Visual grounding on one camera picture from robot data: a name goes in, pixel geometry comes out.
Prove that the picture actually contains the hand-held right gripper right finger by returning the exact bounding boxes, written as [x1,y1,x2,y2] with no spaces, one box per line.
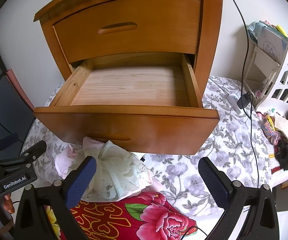
[198,156,280,240]

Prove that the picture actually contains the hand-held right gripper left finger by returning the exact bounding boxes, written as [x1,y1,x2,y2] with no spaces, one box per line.
[14,156,97,240]

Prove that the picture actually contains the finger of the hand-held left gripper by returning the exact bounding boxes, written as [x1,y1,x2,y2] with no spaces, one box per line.
[0,140,48,172]
[0,133,20,156]

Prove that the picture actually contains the pale pink striped garment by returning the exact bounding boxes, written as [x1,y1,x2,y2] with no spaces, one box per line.
[55,137,105,178]

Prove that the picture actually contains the cream lace garment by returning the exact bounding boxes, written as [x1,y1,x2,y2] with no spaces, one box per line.
[81,140,151,202]

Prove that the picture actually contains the person's left hand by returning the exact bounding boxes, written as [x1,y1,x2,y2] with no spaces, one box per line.
[0,193,16,217]

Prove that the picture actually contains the floral bedsheet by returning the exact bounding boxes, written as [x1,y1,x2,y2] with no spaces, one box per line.
[21,75,272,217]

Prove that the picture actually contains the white red-trimmed knit mat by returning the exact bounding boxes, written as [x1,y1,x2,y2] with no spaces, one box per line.
[268,142,288,188]

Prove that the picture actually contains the red floral blanket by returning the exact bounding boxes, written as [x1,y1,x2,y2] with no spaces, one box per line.
[44,191,197,240]

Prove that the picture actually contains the black lace cloth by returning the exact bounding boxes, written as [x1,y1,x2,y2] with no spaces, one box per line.
[275,139,288,171]

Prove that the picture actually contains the white power strip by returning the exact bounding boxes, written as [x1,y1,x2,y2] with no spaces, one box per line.
[226,93,242,114]

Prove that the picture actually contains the black power adapter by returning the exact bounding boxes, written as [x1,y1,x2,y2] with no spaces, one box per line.
[236,91,254,109]

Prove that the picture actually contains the white lattice organizer rack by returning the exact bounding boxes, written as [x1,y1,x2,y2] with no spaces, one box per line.
[241,20,288,113]

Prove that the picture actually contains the wooden nightstand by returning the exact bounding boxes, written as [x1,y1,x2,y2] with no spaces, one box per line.
[33,0,231,156]

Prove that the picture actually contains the pale booklet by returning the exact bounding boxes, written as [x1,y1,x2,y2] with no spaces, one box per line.
[256,26,288,61]

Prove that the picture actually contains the teal plastic bag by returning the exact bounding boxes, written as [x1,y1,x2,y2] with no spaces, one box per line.
[247,21,263,43]

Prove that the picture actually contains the black power cable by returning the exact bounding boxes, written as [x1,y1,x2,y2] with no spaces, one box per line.
[223,0,250,96]

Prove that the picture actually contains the wooden drawer with oval handle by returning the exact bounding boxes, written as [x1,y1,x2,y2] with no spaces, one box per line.
[52,0,204,64]

